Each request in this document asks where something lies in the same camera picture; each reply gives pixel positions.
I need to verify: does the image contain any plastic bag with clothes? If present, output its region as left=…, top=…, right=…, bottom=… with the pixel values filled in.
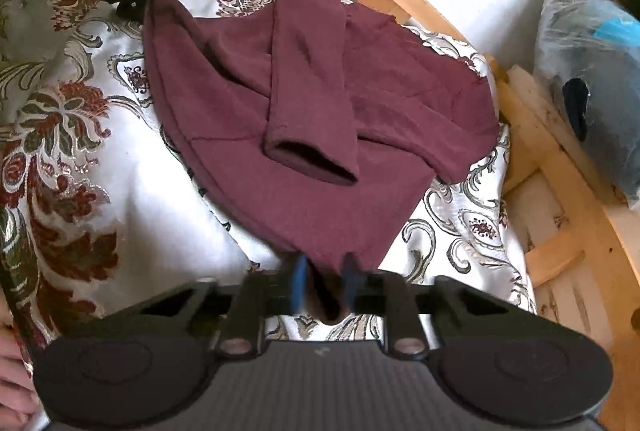
left=534, top=0, right=639, bottom=209

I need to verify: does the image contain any maroon knit sweater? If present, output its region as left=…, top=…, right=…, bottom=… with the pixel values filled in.
left=141, top=0, right=501, bottom=277

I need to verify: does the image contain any person's left hand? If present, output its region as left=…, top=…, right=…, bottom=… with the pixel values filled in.
left=0, top=326, right=39, bottom=430

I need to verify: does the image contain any wooden bed frame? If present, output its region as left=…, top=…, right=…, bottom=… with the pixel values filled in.
left=244, top=0, right=640, bottom=431

